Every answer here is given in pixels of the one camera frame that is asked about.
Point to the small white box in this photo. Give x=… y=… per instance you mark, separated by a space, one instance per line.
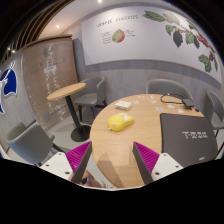
x=123 y=105

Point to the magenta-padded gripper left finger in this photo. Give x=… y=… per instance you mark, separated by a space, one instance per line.
x=60 y=163

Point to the ceiling lights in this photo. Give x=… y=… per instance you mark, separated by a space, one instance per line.
x=99 y=1

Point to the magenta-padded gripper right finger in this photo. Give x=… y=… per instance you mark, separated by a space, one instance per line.
x=165 y=164

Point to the black power adapter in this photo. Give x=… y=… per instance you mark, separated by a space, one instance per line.
x=188 y=103

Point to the brown printed wall panel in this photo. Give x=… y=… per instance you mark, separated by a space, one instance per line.
x=50 y=83

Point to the small white paper packet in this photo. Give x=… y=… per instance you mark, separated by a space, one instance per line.
x=159 y=108
x=141 y=96
x=152 y=97
x=180 y=110
x=135 y=102
x=153 y=101
x=170 y=106

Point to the yellow computer mouse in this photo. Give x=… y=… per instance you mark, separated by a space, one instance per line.
x=119 y=122

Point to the small round wooden table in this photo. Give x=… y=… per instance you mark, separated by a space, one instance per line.
x=66 y=90

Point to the grey armchair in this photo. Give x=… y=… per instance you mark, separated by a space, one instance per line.
x=30 y=141
x=166 y=87
x=215 y=110
x=95 y=95

